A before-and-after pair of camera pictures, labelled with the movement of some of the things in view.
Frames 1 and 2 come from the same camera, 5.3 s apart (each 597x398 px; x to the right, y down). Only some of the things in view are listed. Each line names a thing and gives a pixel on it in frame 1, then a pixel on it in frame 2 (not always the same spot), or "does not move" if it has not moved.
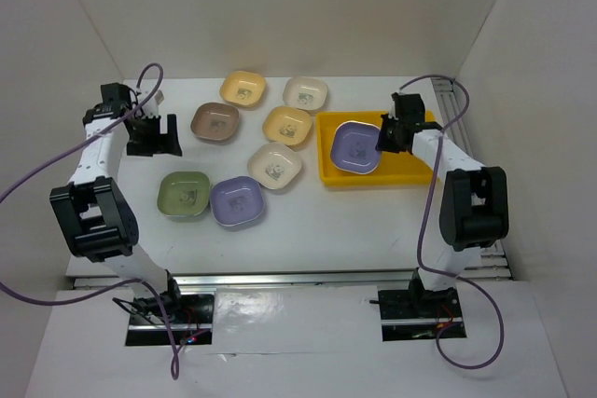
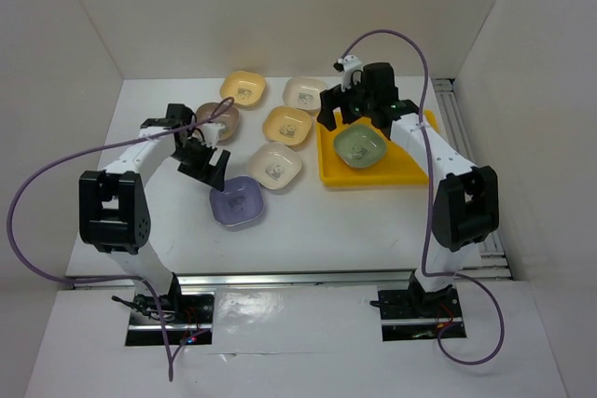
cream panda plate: x=274 y=165 does not move
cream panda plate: x=305 y=92 does not move
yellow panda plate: x=287 y=125 does not move
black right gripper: x=383 y=144 -> x=334 y=98
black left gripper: x=168 y=143 -> x=198 y=171
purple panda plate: x=236 y=200 does not move
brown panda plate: x=215 y=121 does not move
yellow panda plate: x=242 y=89 does not move
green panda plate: x=184 y=193 -> x=360 y=145
